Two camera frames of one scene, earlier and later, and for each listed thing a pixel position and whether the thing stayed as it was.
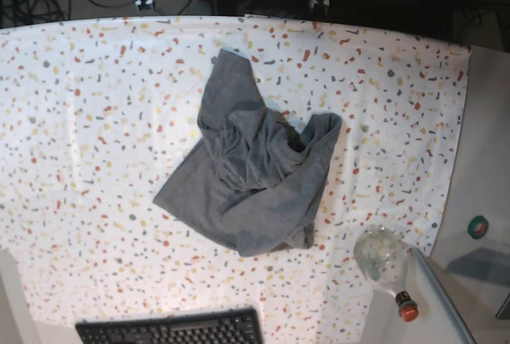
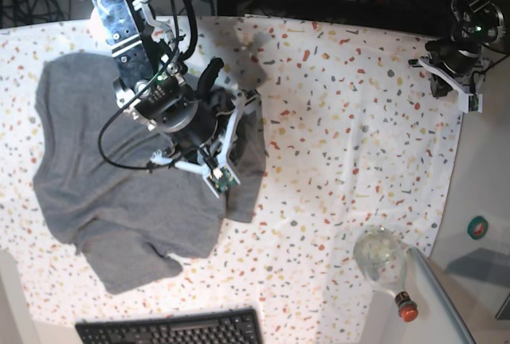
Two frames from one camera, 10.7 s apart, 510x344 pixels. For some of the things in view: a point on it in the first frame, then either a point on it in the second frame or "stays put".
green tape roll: x=477 y=227 stays put
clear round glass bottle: x=382 y=256 stays put
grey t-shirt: x=256 y=180 -> x=101 y=187
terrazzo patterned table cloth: x=173 y=165 stays put
